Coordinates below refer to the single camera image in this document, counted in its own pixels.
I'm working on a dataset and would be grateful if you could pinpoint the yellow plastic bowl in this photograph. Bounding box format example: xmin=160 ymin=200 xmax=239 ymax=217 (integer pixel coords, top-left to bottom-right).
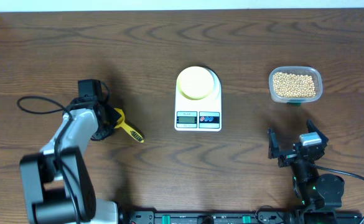
xmin=176 ymin=66 xmax=215 ymax=100

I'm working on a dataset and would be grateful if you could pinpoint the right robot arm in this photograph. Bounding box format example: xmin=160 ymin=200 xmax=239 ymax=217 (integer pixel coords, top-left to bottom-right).
xmin=268 ymin=120 xmax=345 ymax=211

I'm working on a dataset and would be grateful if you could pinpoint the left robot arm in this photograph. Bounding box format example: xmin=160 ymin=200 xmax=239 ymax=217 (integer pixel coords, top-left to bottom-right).
xmin=19 ymin=93 xmax=120 ymax=223

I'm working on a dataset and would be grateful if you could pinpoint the yellow measuring scoop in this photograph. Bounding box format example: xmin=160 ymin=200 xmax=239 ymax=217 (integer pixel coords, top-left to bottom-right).
xmin=114 ymin=108 xmax=144 ymax=143

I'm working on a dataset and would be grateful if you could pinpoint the black right camera cable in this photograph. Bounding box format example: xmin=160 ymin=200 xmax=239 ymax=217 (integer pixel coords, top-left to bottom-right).
xmin=312 ymin=164 xmax=364 ymax=224

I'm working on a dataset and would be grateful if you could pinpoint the green tape label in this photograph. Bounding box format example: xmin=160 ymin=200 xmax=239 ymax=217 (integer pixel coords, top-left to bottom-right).
xmin=287 ymin=102 xmax=302 ymax=106

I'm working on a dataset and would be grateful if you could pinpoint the clear plastic container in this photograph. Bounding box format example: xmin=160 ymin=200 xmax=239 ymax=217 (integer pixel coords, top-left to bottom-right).
xmin=269 ymin=66 xmax=324 ymax=104

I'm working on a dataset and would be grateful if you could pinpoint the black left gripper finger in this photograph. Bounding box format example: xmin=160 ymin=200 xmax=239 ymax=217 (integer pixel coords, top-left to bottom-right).
xmin=103 ymin=103 xmax=121 ymax=126
xmin=91 ymin=128 xmax=114 ymax=141

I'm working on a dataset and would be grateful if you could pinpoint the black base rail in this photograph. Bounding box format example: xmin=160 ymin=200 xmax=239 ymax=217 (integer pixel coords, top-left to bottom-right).
xmin=118 ymin=207 xmax=362 ymax=224

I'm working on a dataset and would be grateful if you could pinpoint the pile of soybeans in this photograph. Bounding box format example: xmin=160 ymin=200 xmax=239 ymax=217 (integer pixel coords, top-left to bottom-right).
xmin=273 ymin=72 xmax=316 ymax=98

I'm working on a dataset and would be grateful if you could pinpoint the white digital kitchen scale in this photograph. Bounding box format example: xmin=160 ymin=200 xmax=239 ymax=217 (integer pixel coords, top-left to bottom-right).
xmin=174 ymin=68 xmax=222 ymax=132

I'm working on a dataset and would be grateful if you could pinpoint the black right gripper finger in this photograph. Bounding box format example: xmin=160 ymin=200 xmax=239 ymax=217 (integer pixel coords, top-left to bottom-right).
xmin=268 ymin=128 xmax=280 ymax=159
xmin=306 ymin=119 xmax=329 ymax=144

